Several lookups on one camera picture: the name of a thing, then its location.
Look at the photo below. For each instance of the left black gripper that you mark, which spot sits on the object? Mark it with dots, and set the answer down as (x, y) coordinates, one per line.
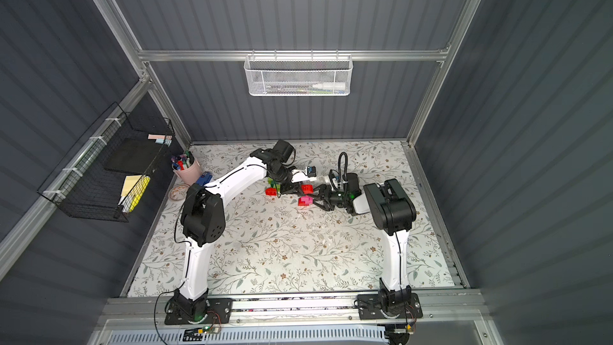
(291, 187)

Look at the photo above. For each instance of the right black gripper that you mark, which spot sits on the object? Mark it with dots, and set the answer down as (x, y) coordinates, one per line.
(326, 196)

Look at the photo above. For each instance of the red lego brick rounded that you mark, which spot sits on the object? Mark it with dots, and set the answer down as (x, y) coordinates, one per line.
(307, 189)

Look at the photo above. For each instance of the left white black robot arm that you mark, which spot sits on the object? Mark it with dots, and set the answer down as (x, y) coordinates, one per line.
(203, 220)

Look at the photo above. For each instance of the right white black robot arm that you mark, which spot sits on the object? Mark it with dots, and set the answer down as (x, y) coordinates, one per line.
(393, 214)

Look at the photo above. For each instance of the blue stapler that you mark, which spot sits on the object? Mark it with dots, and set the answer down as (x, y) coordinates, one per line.
(204, 179)

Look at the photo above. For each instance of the pink pen cup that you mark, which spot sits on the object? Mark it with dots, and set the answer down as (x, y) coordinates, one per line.
(186, 167)

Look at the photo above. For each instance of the white marker in basket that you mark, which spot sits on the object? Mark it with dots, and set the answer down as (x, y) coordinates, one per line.
(330, 87)

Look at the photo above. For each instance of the round tape roll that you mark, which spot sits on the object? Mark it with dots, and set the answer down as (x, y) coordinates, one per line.
(178, 193)

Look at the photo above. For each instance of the black notebook in basket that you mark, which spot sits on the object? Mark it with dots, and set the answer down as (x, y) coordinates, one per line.
(135, 156)

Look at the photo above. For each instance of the yellow sticky note pad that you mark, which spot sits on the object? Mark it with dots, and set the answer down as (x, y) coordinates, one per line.
(133, 189)

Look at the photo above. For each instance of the white wire mesh basket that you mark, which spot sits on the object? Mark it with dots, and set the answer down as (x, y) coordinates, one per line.
(276, 77)

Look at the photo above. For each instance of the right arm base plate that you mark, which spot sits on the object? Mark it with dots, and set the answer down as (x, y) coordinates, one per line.
(371, 307)

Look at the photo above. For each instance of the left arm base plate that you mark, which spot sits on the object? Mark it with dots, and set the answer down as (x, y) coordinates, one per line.
(202, 312)

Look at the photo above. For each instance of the black wire wall basket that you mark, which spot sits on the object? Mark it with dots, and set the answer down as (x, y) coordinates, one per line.
(83, 189)

